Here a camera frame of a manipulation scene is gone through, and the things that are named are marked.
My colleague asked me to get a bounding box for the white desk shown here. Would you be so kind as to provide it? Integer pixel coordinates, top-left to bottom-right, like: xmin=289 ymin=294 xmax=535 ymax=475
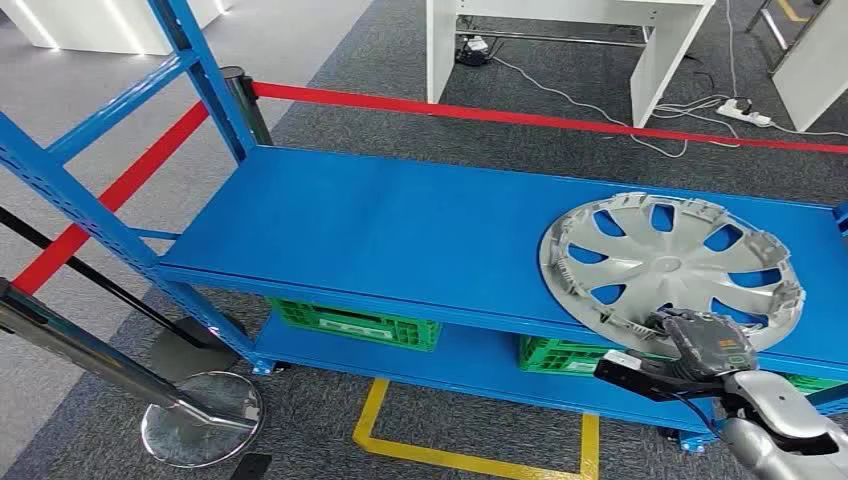
xmin=425 ymin=0 xmax=717 ymax=128

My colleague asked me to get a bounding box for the grey metal frame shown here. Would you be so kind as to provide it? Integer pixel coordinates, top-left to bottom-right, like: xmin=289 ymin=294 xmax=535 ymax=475
xmin=745 ymin=0 xmax=833 ymax=74

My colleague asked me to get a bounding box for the blue metal shelf rack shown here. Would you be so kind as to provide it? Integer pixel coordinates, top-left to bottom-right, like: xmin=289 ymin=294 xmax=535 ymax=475
xmin=0 ymin=0 xmax=848 ymax=455

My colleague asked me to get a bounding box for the green plastic crate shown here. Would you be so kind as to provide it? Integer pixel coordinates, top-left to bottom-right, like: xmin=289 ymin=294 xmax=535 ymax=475
xmin=517 ymin=334 xmax=670 ymax=378
xmin=268 ymin=298 xmax=443 ymax=352
xmin=781 ymin=372 xmax=848 ymax=395

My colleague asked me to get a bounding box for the white board panel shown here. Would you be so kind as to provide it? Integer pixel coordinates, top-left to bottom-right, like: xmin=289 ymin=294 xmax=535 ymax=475
xmin=771 ymin=0 xmax=848 ymax=132

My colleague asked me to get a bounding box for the silver wheel hubcap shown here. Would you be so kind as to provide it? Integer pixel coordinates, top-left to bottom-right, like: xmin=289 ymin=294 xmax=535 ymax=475
xmin=537 ymin=192 xmax=807 ymax=354

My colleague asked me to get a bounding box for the black router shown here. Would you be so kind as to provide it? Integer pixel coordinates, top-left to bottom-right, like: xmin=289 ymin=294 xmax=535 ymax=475
xmin=455 ymin=36 xmax=505 ymax=68

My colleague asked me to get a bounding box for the black robot foot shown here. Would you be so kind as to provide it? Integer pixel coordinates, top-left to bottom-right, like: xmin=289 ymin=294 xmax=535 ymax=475
xmin=228 ymin=452 xmax=274 ymax=480

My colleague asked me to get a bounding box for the chrome stanchion post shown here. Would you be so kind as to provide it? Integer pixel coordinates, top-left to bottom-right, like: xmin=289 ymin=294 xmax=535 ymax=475
xmin=0 ymin=276 xmax=266 ymax=470

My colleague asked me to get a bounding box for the white power cable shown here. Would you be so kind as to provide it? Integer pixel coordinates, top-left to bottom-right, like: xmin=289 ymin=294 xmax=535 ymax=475
xmin=491 ymin=56 xmax=740 ymax=159

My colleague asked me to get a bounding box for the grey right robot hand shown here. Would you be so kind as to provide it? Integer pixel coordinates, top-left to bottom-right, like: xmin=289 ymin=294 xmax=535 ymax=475
xmin=645 ymin=307 xmax=759 ymax=382

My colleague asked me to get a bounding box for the white lit plinth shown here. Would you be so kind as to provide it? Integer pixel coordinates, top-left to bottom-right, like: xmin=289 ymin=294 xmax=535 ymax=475
xmin=0 ymin=0 xmax=233 ymax=58

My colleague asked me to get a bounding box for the white power strip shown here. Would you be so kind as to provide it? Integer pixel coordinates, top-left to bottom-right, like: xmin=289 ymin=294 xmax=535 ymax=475
xmin=715 ymin=97 xmax=774 ymax=128

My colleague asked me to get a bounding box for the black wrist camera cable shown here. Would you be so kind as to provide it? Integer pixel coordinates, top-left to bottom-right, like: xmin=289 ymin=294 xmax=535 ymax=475
xmin=665 ymin=390 xmax=723 ymax=442

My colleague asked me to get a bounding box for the black barrier belt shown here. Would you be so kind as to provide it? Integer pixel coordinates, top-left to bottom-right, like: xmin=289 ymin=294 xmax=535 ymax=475
xmin=0 ymin=206 xmax=200 ymax=346

